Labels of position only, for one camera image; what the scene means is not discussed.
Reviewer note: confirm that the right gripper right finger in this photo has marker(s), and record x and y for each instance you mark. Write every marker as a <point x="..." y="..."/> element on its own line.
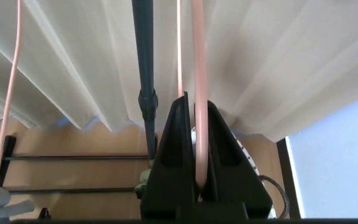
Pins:
<point x="232" y="183"/>

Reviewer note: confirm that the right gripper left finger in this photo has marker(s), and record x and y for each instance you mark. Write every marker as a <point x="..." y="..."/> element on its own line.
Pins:
<point x="166" y="174"/>

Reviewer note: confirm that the beige curtain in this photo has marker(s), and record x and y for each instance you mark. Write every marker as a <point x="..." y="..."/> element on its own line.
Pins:
<point x="73" y="46"/>

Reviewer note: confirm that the black clothes rack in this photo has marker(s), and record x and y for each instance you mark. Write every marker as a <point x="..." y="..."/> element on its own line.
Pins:
<point x="144" y="46"/>

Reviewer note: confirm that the green long-sleeved shirt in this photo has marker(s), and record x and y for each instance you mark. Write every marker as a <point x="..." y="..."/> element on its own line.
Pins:
<point x="142" y="183"/>

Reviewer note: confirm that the pink clothes hanger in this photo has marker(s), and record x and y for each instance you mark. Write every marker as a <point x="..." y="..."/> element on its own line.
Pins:
<point x="19" y="15"/>
<point x="200" y="93"/>

